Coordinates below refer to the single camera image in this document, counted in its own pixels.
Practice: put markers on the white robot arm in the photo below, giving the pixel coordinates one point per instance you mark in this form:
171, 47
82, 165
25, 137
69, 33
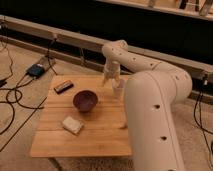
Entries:
148, 95

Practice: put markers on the wooden table board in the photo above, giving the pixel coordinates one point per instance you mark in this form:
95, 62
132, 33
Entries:
102, 133

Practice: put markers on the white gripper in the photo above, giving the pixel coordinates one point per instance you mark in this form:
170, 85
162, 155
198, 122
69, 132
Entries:
111, 71

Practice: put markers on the black power adapter box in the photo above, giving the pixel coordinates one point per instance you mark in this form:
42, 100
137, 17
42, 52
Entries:
35, 70

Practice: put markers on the black rectangular case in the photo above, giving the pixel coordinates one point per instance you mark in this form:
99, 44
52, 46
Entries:
63, 87

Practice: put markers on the purple ceramic bowl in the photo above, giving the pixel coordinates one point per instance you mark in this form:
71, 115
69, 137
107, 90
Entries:
85, 100

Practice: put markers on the white ceramic cup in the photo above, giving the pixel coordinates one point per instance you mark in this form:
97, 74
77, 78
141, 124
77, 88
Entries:
118, 91

